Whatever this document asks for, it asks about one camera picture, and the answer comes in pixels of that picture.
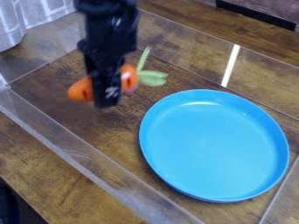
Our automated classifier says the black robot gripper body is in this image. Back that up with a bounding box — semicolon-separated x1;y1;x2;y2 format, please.
73;0;140;64

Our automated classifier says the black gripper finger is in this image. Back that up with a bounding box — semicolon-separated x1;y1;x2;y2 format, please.
85;59;124;108

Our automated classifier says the clear acrylic enclosure wall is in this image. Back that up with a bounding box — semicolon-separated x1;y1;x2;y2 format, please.
0;12;299;224

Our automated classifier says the white checkered curtain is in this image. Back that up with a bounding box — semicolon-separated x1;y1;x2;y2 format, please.
0;0;74;53

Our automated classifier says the orange toy carrot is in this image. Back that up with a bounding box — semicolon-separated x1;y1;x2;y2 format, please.
66;46;168;102

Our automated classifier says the blue round plastic tray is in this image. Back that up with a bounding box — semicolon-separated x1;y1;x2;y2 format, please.
139;89;289;203

